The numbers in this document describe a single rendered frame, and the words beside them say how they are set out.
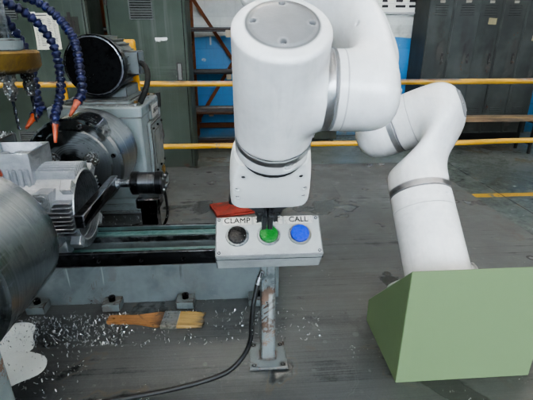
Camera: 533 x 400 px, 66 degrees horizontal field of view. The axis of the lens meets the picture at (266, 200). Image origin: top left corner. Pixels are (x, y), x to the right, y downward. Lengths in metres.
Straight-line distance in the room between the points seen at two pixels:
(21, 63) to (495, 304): 0.93
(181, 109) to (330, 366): 3.51
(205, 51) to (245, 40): 5.60
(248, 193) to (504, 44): 6.08
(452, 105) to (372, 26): 0.51
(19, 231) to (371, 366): 0.63
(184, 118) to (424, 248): 3.51
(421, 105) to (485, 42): 5.45
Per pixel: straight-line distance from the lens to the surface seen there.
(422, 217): 0.82
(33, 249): 0.72
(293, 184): 0.49
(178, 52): 4.06
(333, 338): 0.88
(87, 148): 1.18
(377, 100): 0.38
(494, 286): 0.76
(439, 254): 0.80
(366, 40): 0.41
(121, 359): 0.87
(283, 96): 0.35
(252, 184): 0.49
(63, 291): 1.03
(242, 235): 0.65
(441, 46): 6.07
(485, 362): 0.85
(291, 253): 0.65
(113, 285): 0.99
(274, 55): 0.33
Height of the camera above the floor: 1.36
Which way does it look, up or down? 22 degrees down
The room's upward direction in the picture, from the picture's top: straight up
